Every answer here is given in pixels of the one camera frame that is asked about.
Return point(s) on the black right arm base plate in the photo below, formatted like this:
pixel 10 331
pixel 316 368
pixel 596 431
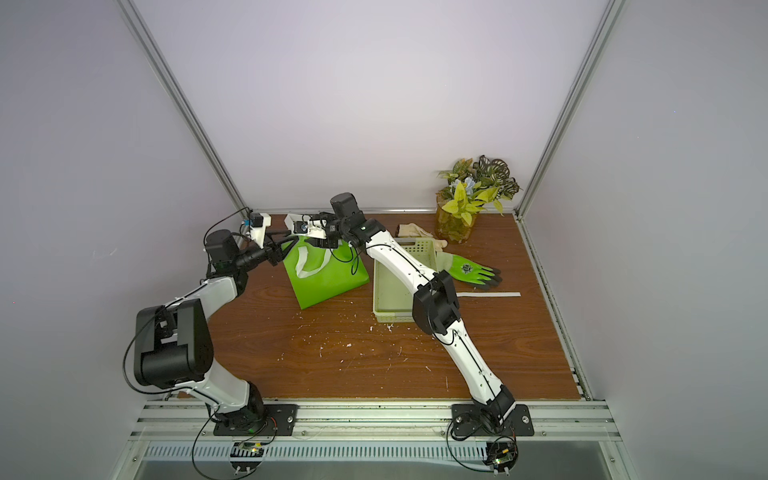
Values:
pixel 470 420

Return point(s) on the aluminium front frame rail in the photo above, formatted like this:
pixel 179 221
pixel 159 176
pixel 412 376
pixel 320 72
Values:
pixel 381 419

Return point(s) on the green insulated delivery bag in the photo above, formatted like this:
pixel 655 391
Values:
pixel 318 274

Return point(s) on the small circuit board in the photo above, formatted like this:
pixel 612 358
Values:
pixel 501 456
pixel 246 457

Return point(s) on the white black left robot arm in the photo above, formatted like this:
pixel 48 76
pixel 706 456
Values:
pixel 173 349

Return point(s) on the small circuit board left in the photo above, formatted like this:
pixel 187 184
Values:
pixel 246 457

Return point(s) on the beige knit cotton glove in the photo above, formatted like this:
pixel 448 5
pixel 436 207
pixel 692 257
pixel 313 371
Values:
pixel 412 230

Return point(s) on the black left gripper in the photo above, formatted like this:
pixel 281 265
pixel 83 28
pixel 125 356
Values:
pixel 271 252

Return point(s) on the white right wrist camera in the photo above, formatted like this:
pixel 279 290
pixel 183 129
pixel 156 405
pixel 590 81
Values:
pixel 303 225

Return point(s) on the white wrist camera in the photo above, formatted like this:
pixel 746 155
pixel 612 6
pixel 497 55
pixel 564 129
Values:
pixel 303 225
pixel 257 225

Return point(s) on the artificial flower plant bouquet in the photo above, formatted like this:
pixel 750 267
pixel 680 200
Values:
pixel 472 184

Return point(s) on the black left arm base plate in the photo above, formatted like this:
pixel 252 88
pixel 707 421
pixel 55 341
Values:
pixel 276 420

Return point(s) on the amber plastic vase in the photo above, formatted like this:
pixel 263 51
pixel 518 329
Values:
pixel 455 220

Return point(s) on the small circuit board right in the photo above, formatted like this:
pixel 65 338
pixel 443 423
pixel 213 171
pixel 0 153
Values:
pixel 501 456

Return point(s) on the light green perforated basket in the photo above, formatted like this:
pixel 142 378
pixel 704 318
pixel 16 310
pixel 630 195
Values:
pixel 392 301

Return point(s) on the green black work glove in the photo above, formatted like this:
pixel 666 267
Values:
pixel 467 271

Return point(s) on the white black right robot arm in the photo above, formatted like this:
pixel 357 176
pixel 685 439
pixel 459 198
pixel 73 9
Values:
pixel 435 304

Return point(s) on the white flat strip on table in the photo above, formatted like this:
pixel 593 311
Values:
pixel 488 294

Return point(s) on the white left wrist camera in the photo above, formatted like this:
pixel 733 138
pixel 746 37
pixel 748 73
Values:
pixel 257 225

